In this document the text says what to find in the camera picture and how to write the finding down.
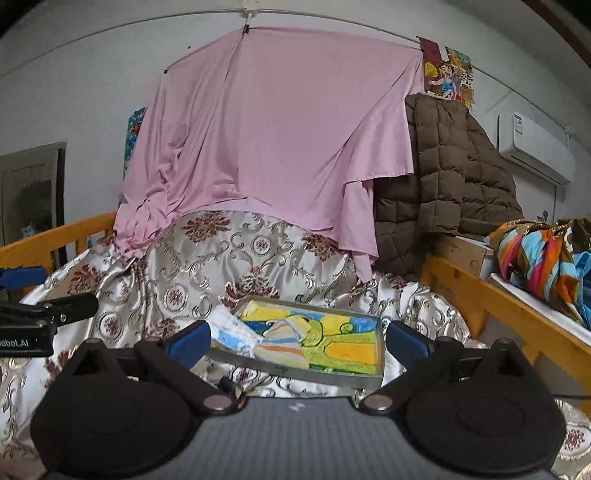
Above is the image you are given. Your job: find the floral satin blanket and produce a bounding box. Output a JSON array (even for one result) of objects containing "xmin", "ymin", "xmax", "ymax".
[{"xmin": 0, "ymin": 210, "xmax": 591, "ymax": 480}]

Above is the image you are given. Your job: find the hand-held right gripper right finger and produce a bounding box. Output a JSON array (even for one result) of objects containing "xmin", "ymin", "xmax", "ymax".
[{"xmin": 358, "ymin": 320, "xmax": 532, "ymax": 414}]

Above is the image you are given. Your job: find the pastel striped cloth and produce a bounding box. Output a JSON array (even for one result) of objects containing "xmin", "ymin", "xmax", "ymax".
[{"xmin": 253, "ymin": 318, "xmax": 311, "ymax": 370}]

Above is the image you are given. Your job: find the wooden bed frame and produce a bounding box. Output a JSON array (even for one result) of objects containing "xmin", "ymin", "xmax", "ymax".
[{"xmin": 0, "ymin": 212, "xmax": 591, "ymax": 393}]

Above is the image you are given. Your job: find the patterned wall hanging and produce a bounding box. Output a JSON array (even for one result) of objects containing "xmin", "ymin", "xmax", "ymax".
[{"xmin": 122, "ymin": 107, "xmax": 147, "ymax": 181}]

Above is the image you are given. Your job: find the light brown box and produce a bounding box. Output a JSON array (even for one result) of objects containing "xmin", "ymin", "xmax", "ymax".
[{"xmin": 436, "ymin": 233, "xmax": 497, "ymax": 280}]

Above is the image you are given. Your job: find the wall poster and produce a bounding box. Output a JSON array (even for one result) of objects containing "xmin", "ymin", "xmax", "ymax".
[{"xmin": 418, "ymin": 36, "xmax": 476, "ymax": 109}]

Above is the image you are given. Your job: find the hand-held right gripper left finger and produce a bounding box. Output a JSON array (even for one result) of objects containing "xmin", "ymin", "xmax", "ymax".
[{"xmin": 60, "ymin": 320, "xmax": 234, "ymax": 414}]

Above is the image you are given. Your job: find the pink bed sheet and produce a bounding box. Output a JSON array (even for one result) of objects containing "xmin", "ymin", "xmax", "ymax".
[{"xmin": 113, "ymin": 25, "xmax": 426, "ymax": 282}]

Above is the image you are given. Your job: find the white air conditioner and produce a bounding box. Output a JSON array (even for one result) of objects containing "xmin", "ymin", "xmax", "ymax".
[{"xmin": 496, "ymin": 111, "xmax": 575, "ymax": 185}]

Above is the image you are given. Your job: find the colourful cloth bundle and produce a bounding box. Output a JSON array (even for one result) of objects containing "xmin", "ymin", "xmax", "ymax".
[{"xmin": 485, "ymin": 218, "xmax": 591, "ymax": 328}]

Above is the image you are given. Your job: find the white clothesline cord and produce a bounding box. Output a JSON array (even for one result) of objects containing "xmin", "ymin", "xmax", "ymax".
[{"xmin": 0, "ymin": 8, "xmax": 591, "ymax": 139}]

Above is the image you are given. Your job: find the brown quilted jacket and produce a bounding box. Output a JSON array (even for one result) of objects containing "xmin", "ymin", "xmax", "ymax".
[{"xmin": 373, "ymin": 92, "xmax": 525, "ymax": 282}]

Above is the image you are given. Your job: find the metal tray with colourful lining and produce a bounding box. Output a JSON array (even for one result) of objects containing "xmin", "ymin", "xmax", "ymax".
[{"xmin": 205, "ymin": 296, "xmax": 385, "ymax": 391}]

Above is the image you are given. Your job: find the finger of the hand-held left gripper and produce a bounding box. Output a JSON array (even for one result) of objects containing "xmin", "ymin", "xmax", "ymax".
[
  {"xmin": 0, "ymin": 267, "xmax": 45, "ymax": 291},
  {"xmin": 21, "ymin": 294, "xmax": 99, "ymax": 328}
]

